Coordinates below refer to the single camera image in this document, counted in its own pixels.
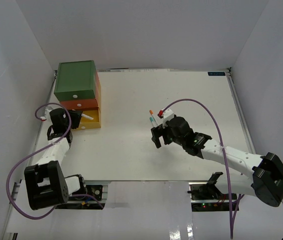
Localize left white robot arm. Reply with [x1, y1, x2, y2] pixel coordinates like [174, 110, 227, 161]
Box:
[24, 108, 87, 210]

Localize blue logo sticker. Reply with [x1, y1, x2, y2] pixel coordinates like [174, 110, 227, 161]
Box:
[207, 71, 226, 77]

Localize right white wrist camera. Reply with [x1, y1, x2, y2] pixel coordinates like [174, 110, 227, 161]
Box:
[157, 108, 175, 128]

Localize purple cable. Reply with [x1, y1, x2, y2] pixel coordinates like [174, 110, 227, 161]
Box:
[163, 98, 245, 239]
[5, 102, 105, 220]

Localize blue thin pen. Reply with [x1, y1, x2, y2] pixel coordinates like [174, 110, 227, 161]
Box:
[149, 116, 158, 128]

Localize yellow cap thin pen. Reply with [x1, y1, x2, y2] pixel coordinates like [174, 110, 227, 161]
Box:
[81, 113, 94, 120]

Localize green top drawer box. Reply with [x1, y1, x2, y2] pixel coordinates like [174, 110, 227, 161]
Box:
[54, 60, 98, 102]

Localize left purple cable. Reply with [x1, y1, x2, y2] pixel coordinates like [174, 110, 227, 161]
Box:
[5, 102, 105, 220]

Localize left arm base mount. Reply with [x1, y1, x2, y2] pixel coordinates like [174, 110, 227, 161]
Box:
[62, 184, 105, 210]

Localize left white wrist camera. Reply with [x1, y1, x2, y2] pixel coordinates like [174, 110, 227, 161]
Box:
[39, 106, 53, 122]

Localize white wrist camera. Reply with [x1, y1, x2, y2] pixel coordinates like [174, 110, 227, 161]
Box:
[39, 106, 53, 122]
[157, 108, 175, 128]

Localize orange cap thin pen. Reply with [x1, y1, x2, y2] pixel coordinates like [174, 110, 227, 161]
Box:
[149, 110, 159, 126]

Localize stacked orange yellow drawers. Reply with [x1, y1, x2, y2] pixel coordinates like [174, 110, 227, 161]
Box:
[95, 71, 102, 109]

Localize orange drawer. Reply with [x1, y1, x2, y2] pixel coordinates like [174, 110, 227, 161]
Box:
[60, 98, 100, 110]

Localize yellow bottom drawer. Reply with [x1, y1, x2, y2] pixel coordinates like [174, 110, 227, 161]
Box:
[76, 107, 102, 131]

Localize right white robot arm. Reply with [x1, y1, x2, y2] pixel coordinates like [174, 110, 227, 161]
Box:
[151, 116, 283, 207]

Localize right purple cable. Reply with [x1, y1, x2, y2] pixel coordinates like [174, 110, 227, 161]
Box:
[163, 98, 245, 239]

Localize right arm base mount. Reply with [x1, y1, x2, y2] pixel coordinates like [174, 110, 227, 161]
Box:
[187, 172, 230, 213]

